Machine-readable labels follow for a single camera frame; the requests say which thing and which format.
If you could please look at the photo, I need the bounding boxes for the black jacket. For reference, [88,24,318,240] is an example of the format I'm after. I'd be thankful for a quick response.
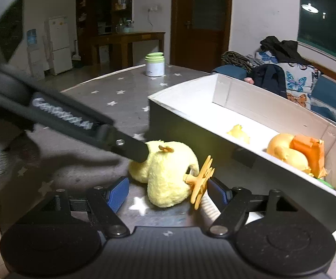
[252,63,288,99]

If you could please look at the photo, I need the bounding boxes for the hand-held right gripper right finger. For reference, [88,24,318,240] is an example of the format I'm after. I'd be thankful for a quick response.
[207,177,299,238]

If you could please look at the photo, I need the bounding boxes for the grey star-printed tablecloth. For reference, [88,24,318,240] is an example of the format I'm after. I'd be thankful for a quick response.
[0,64,336,279]

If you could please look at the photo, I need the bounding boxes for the dark window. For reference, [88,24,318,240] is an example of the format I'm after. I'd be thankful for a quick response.
[297,0,336,66]

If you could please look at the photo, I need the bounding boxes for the brown wooden table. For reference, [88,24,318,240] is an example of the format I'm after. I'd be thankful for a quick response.
[91,31,166,69]

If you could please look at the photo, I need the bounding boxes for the large orange rubber duck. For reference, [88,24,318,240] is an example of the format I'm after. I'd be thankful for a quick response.
[266,133,312,175]

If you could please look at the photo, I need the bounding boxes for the blue sofa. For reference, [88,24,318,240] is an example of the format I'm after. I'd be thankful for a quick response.
[211,64,336,131]

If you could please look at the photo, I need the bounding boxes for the white jar with green lid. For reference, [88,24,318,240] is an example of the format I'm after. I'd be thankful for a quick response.
[145,52,165,77]

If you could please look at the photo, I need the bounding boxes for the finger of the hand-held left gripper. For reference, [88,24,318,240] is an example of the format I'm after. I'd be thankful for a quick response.
[97,124,151,163]

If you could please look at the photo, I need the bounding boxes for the grey cardboard box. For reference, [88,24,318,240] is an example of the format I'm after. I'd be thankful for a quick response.
[147,73,336,226]

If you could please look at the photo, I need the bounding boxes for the dark wooden shelf cabinet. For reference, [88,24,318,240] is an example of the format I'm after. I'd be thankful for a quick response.
[75,0,134,66]

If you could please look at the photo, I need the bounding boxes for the butterfly print pillow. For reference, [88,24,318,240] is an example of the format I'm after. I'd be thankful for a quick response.
[255,51,322,109]

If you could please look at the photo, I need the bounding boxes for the small yellow rubber duck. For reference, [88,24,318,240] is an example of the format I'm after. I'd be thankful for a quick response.
[227,124,251,145]

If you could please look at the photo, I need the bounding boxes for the black clothes pile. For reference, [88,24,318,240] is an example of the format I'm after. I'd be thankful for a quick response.
[260,36,310,64]

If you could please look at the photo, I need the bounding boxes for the white refrigerator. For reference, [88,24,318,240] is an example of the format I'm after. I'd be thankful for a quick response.
[44,16,73,75]

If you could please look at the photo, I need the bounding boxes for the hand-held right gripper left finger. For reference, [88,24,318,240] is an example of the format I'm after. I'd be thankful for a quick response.
[39,176,130,238]

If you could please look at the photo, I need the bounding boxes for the brown wooden door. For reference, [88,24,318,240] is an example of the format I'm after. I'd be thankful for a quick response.
[170,0,233,73]

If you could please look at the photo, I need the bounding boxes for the striped dark cloth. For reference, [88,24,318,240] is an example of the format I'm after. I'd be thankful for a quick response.
[221,51,261,72]

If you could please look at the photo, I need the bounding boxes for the white water dispenser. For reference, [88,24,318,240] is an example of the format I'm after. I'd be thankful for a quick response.
[26,28,46,80]

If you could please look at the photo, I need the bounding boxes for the yellow plush chick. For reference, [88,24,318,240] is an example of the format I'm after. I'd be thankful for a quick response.
[128,140,215,211]

